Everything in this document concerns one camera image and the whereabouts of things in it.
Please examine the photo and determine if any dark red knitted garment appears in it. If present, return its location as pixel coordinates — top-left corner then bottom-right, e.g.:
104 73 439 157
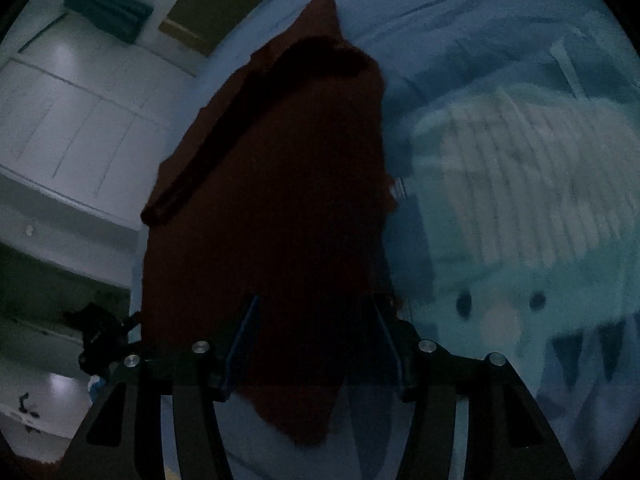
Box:
141 0 394 448

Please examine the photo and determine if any light blue printed cloth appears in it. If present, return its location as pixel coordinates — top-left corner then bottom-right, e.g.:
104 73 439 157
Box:
400 254 639 479

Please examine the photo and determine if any white striped folded garment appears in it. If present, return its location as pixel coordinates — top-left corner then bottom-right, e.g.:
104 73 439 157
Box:
410 86 639 269

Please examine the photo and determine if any blue bed sheet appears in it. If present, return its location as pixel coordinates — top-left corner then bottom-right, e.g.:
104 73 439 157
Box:
127 0 640 480

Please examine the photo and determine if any teal folded towel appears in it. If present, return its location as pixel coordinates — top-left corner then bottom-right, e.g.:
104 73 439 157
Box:
64 0 153 44

